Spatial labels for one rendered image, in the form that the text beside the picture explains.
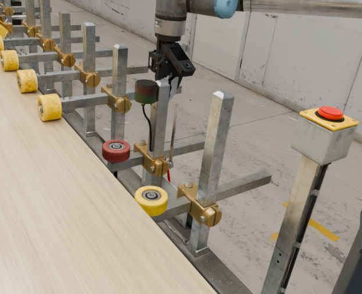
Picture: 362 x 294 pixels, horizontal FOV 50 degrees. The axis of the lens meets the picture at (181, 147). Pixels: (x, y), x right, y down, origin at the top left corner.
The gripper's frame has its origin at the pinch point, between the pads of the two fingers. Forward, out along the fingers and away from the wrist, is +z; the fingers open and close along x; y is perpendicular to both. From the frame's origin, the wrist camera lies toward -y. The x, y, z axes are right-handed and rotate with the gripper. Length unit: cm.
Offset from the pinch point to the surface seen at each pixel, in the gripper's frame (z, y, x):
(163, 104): -4.0, -10.4, 7.9
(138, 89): -9.2, -9.8, 15.7
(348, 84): 56, 95, -255
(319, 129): -20, -61, 11
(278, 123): 101, 124, -210
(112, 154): 10.2, -7.8, 21.9
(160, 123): 1.6, -10.4, 8.5
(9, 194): 10, -15, 51
